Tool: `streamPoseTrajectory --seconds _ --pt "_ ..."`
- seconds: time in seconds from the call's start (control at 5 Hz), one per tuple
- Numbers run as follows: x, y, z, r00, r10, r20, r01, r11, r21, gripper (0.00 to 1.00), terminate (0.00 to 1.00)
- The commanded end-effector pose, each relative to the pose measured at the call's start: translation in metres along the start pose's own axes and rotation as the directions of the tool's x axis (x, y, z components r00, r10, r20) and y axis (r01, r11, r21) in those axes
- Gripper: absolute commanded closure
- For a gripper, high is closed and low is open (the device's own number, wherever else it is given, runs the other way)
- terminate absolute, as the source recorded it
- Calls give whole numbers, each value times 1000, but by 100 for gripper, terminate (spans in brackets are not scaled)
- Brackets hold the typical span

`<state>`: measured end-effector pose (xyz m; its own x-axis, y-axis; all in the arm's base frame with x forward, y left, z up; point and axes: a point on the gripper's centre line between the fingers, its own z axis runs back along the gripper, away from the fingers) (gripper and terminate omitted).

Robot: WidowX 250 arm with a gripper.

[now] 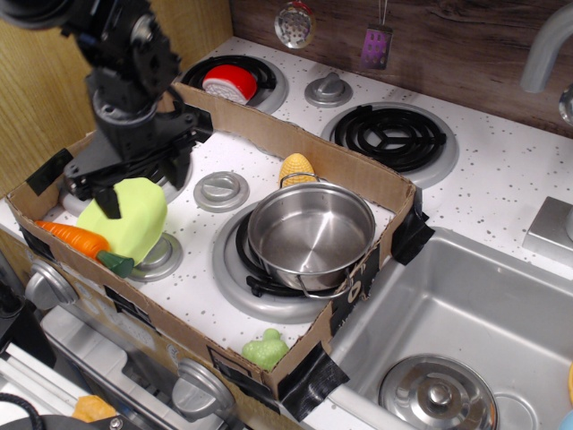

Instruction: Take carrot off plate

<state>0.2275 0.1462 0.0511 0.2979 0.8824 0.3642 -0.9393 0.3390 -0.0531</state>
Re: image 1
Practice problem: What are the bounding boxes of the stainless steel pot lid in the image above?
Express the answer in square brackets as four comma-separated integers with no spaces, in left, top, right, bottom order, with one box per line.
[378,354,499,429]

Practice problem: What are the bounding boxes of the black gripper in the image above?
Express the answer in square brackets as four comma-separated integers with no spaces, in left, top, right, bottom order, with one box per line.
[64,103,213,219]

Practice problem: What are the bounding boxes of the grey stove knob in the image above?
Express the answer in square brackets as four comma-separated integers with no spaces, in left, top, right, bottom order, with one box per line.
[304,72,354,108]
[128,233,183,282]
[193,171,250,213]

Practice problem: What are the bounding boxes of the green toy vegetable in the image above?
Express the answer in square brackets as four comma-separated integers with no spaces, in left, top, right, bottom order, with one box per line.
[242,328,289,371]

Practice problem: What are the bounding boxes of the orange sponge piece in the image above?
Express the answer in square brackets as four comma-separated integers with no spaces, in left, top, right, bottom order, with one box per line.
[72,395,117,423]

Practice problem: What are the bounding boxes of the grey stove knob centre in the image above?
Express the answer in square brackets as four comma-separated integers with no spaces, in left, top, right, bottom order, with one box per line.
[193,171,250,213]

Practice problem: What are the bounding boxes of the hanging metal strainer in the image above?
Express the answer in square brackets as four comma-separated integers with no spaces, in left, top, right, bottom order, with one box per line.
[274,1,316,49]

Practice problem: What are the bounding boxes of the front right black burner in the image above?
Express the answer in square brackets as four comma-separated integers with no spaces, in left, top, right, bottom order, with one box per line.
[212,204,338,324]

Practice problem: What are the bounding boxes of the grey toy sink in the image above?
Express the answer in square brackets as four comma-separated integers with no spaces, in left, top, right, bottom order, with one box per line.
[329,229,572,429]

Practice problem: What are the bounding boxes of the grey stove knob back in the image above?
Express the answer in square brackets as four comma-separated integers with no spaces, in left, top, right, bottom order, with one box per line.
[304,72,354,108]

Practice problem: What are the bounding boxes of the back right black burner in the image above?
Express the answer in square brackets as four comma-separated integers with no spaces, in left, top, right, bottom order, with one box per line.
[321,102,459,188]

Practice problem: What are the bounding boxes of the grey toy faucet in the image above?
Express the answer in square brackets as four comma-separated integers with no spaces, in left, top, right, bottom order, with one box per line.
[520,4,572,93]

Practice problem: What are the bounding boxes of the grey oven knob left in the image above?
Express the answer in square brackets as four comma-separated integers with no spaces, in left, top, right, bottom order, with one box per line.
[25,259,79,311]

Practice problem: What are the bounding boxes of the yellow toy corn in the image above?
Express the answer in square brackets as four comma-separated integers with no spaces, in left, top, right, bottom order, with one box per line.
[278,153,315,188]

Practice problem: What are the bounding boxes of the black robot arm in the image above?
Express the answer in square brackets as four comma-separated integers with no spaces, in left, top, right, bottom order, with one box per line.
[1,1,213,219]

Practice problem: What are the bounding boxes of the red toy cheese wedge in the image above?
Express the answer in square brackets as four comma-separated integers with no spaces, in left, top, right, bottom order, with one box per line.
[201,64,258,105]

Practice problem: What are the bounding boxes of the grey oven knob right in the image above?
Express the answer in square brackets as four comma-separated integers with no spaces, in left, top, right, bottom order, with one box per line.
[171,358,235,421]

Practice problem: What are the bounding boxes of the light green plastic plate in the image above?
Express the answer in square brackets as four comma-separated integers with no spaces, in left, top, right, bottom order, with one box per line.
[76,177,167,265]

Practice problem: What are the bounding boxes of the orange toy carrot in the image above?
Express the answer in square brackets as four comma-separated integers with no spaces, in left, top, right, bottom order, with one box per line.
[35,220,134,279]

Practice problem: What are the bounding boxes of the hanging slotted spatula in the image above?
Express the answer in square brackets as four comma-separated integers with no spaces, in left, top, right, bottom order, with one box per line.
[360,1,393,71]

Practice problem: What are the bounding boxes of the cardboard fence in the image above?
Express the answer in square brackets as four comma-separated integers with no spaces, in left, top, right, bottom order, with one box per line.
[7,83,426,423]

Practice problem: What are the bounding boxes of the front left black burner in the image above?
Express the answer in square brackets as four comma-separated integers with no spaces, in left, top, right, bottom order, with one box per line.
[56,156,192,218]

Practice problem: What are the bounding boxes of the grey oven knob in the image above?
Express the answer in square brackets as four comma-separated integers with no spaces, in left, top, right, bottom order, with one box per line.
[171,358,235,421]
[25,259,79,311]

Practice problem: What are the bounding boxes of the grey stove knob front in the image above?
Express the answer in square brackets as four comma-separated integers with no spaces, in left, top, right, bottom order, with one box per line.
[128,233,183,282]

